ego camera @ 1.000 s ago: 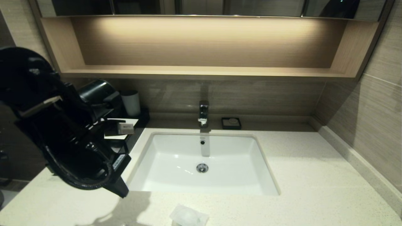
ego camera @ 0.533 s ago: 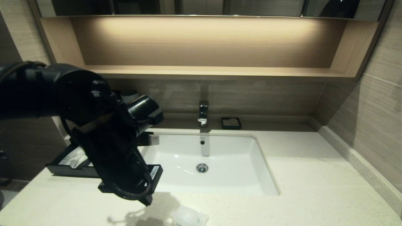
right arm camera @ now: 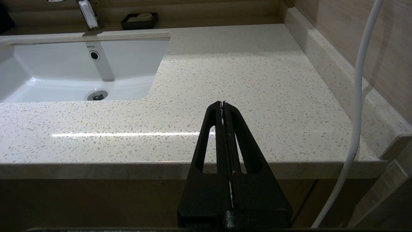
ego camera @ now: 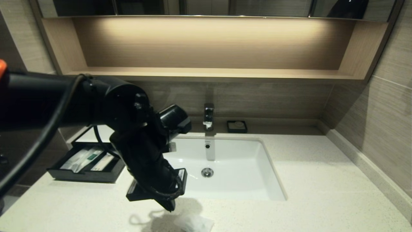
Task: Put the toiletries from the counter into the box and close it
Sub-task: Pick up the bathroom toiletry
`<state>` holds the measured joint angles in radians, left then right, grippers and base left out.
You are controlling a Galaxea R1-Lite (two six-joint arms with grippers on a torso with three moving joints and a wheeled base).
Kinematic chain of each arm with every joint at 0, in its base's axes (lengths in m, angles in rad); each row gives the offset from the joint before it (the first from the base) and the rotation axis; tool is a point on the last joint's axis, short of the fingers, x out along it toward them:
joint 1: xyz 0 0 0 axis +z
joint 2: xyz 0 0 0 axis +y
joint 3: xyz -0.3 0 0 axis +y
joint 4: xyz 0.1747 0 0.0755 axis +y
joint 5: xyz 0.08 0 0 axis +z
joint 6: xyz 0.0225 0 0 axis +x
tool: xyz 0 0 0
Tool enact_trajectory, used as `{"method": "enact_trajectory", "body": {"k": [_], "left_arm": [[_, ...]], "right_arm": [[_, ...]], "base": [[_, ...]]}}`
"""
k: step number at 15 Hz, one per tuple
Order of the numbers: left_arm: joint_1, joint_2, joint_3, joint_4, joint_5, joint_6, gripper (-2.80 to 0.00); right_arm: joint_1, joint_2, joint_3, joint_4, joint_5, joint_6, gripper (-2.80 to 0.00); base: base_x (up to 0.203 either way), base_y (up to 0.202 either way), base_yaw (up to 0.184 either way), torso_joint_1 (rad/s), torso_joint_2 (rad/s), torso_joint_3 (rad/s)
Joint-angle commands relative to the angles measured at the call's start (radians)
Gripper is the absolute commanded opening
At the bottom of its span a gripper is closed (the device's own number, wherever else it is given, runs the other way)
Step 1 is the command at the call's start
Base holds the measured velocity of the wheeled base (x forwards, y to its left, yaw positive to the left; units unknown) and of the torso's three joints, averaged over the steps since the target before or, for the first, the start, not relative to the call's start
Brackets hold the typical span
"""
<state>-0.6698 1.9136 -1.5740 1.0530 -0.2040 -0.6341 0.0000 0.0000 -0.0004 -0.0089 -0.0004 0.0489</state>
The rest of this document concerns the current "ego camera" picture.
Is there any small white sachet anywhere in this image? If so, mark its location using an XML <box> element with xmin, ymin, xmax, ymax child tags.
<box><xmin>174</xmin><ymin>211</ymin><xmax>215</xmax><ymax>232</ymax></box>

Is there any black box drawer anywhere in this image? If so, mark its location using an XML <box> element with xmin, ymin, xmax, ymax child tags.
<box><xmin>47</xmin><ymin>142</ymin><xmax>126</xmax><ymax>183</ymax></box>

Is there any long sachet with green label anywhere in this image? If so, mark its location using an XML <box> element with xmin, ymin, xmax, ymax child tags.
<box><xmin>72</xmin><ymin>149</ymin><xmax>98</xmax><ymax>173</ymax></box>

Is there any plain long white sachet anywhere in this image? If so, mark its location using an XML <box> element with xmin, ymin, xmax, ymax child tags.
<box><xmin>60</xmin><ymin>148</ymin><xmax>88</xmax><ymax>170</ymax></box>

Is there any stored plain white sachet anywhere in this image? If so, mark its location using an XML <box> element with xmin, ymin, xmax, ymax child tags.
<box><xmin>91</xmin><ymin>153</ymin><xmax>115</xmax><ymax>172</ymax></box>

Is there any stored sachet with green band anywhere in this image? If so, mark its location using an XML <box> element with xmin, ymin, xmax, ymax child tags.
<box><xmin>84</xmin><ymin>151</ymin><xmax>105</xmax><ymax>170</ymax></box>

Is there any white sink basin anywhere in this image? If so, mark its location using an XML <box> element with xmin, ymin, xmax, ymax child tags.
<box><xmin>161</xmin><ymin>135</ymin><xmax>287</xmax><ymax>201</ymax></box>

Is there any white rectangular sheet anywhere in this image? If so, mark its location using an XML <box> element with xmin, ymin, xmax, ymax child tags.
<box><xmin>75</xmin><ymin>125</ymin><xmax>112</xmax><ymax>144</ymax></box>

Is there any black soap dish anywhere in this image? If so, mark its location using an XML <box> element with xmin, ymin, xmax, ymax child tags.
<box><xmin>227</xmin><ymin>121</ymin><xmax>248</xmax><ymax>133</ymax></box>

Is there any chrome faucet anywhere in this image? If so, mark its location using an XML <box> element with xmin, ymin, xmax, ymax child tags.
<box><xmin>203</xmin><ymin>103</ymin><xmax>215</xmax><ymax>131</ymax></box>

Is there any mirror cabinet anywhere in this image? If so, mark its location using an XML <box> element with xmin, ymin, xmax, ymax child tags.
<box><xmin>34</xmin><ymin>0</ymin><xmax>398</xmax><ymax>20</ymax></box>

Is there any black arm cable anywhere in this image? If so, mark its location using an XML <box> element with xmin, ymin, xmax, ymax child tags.
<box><xmin>0</xmin><ymin>74</ymin><xmax>94</xmax><ymax>197</ymax></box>

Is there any wooden wall shelf niche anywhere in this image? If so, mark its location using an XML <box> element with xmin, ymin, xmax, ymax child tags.
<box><xmin>30</xmin><ymin>15</ymin><xmax>404</xmax><ymax>84</ymax></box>

